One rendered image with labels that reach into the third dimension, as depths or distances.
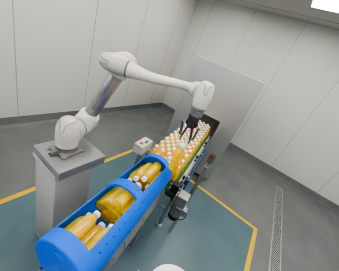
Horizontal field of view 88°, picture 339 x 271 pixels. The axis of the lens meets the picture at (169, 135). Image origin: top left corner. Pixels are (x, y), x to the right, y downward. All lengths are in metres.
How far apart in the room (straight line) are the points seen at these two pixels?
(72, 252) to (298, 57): 5.19
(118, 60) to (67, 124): 0.56
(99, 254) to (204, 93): 0.92
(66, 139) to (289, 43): 4.96
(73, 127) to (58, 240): 0.73
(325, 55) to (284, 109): 1.32
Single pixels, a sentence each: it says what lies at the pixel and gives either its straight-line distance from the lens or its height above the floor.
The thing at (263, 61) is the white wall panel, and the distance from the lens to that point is 5.29.
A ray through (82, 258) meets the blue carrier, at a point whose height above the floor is 1.21.
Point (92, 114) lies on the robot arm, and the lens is 1.47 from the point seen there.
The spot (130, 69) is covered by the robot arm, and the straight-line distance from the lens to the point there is 1.08.
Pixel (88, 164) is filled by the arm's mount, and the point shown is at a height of 1.05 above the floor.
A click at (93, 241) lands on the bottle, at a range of 0.99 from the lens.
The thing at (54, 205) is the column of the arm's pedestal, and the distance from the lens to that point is 1.68.
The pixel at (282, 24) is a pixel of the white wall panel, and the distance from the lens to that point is 5.42.
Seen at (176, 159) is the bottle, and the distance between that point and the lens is 1.22.
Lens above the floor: 2.01
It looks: 26 degrees down
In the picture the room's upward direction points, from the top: 22 degrees clockwise
